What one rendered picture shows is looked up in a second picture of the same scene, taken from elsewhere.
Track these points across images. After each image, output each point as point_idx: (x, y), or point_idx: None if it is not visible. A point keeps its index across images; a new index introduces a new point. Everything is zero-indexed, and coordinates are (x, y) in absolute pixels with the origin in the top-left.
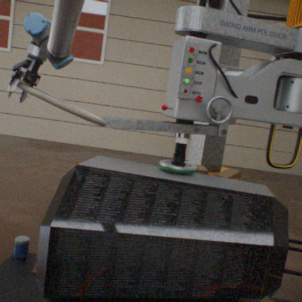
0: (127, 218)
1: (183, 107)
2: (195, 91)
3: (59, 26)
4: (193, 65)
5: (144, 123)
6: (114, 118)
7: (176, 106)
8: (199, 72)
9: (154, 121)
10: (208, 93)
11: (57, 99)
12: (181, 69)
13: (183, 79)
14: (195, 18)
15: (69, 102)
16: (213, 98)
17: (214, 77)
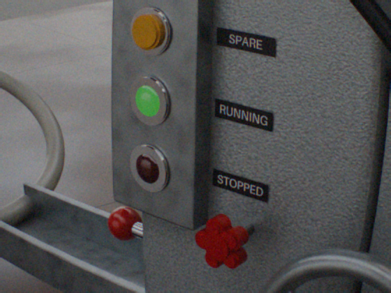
0: None
1: (172, 259)
2: (236, 173)
3: None
4: None
5: (72, 273)
6: (55, 201)
7: (144, 247)
8: (242, 38)
9: (110, 276)
10: (325, 201)
11: (10, 88)
12: (114, 26)
13: (128, 91)
14: None
15: (34, 100)
16: (291, 269)
17: (362, 81)
